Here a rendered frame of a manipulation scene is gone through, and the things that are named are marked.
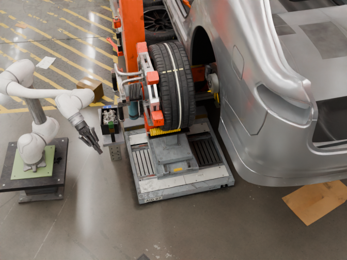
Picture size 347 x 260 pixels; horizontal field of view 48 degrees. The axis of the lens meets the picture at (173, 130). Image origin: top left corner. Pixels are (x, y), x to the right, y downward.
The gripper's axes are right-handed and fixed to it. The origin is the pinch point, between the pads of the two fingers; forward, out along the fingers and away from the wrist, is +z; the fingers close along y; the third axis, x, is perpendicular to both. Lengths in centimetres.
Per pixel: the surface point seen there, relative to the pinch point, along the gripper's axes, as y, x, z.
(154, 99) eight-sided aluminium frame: 36, 39, -5
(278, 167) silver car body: 89, -3, 66
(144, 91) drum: 27, 57, -14
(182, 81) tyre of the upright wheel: 59, 44, -4
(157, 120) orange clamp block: 30.3, 35.3, 8.2
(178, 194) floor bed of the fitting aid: -8, 74, 72
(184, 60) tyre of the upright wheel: 66, 52, -15
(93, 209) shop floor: -68, 50, 41
